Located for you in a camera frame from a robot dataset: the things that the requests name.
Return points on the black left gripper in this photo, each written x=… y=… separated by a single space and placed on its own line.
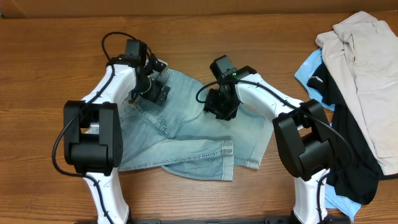
x=159 y=89

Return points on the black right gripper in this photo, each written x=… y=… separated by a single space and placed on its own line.
x=213 y=107

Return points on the light blue denim shorts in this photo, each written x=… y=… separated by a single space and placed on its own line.
x=185 y=140

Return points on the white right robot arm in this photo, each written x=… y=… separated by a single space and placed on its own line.
x=305 y=145

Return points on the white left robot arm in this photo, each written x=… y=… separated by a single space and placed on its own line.
x=92 y=135

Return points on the beige trousers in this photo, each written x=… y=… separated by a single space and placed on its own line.
x=361 y=55

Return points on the light blue t-shirt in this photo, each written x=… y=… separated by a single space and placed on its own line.
x=303 y=74

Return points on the black garment with white logo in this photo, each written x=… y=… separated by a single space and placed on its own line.
x=357 y=171

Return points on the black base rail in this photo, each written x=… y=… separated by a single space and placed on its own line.
x=268 y=220

